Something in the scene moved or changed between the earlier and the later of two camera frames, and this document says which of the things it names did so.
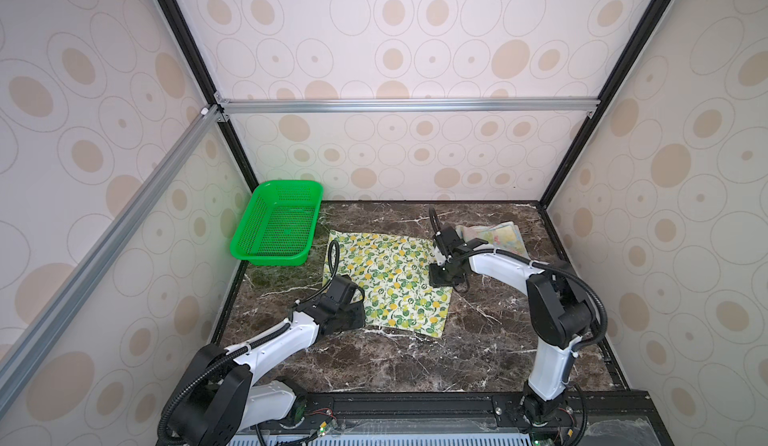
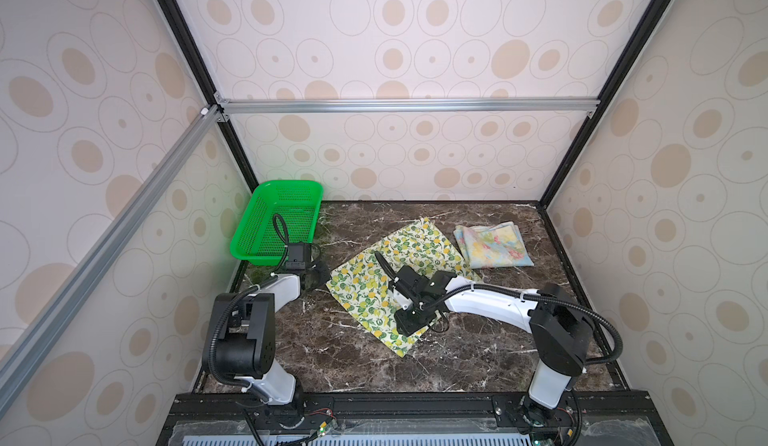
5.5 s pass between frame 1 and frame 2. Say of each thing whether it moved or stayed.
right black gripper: moved
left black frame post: stayed
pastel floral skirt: stayed
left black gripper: moved
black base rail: stayed
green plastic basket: stayed
